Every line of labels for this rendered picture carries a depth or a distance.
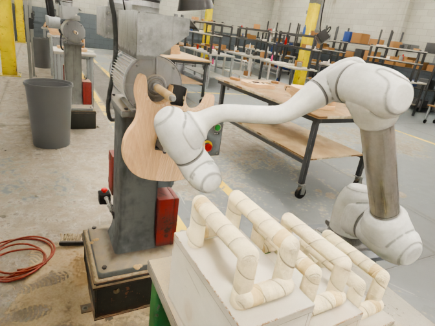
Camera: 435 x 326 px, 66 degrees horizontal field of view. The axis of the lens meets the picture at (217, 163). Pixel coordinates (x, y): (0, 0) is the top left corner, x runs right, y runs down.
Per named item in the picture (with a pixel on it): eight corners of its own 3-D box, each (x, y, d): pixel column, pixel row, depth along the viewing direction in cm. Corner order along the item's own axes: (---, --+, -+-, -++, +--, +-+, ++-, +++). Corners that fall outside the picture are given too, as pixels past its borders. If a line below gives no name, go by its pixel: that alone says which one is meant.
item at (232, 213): (219, 233, 73) (225, 195, 69) (232, 231, 74) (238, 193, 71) (227, 242, 70) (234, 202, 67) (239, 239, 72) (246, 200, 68)
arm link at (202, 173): (212, 165, 119) (195, 137, 111) (233, 184, 106) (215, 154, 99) (188, 184, 117) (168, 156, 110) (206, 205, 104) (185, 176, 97)
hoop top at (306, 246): (294, 243, 87) (297, 233, 86) (303, 241, 89) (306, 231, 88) (357, 298, 71) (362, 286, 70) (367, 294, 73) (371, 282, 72)
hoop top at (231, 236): (188, 207, 65) (190, 193, 64) (202, 205, 67) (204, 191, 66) (244, 273, 50) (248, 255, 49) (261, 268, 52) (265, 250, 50)
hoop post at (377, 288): (360, 304, 81) (371, 273, 77) (368, 301, 82) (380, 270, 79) (371, 314, 78) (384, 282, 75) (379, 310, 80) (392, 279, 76)
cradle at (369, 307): (340, 317, 76) (344, 306, 75) (372, 302, 82) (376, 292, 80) (352, 328, 73) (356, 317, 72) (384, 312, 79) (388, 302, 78)
